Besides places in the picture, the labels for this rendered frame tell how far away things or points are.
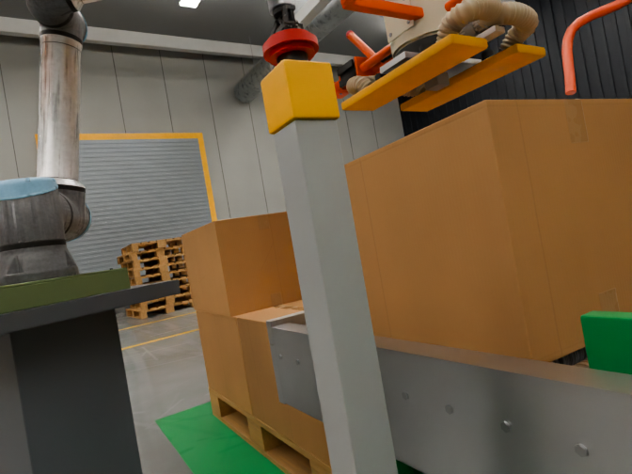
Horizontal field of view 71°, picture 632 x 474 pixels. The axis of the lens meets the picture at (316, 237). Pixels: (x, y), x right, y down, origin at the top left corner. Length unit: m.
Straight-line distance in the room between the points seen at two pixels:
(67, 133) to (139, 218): 9.37
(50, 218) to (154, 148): 10.03
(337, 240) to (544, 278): 0.35
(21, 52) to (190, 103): 3.60
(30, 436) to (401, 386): 0.87
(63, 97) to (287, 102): 1.11
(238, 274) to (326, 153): 1.38
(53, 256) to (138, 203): 9.64
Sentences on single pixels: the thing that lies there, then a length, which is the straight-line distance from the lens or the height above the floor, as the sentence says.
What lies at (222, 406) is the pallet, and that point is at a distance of 2.36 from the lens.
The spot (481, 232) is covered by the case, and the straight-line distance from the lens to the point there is 0.73.
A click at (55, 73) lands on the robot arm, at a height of 1.41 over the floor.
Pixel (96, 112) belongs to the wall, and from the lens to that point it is 11.46.
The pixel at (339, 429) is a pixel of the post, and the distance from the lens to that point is 0.57.
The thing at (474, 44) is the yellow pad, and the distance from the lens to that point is 0.91.
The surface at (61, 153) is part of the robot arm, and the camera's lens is 1.53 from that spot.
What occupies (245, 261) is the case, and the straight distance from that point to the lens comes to 1.89.
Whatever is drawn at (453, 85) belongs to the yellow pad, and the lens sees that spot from 1.11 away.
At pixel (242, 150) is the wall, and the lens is 12.20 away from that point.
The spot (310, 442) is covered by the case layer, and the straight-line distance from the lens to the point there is 1.49.
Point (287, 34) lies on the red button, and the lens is 0.57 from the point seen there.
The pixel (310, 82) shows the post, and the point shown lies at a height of 0.97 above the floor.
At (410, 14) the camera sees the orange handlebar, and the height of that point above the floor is 1.20.
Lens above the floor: 0.79
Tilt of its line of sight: 1 degrees up
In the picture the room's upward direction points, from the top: 10 degrees counter-clockwise
